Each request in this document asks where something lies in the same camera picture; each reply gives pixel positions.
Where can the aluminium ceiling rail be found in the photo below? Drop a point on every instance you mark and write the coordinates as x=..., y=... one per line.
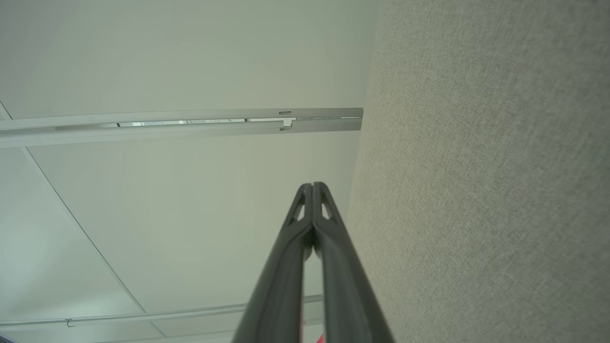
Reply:
x=143, y=131
x=190, y=313

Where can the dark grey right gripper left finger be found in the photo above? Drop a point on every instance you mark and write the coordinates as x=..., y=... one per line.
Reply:
x=281, y=286

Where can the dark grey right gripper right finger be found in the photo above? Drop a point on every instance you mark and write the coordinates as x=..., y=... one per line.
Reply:
x=348, y=295

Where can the red white jersey with print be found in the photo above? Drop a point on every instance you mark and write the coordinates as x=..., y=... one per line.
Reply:
x=320, y=340

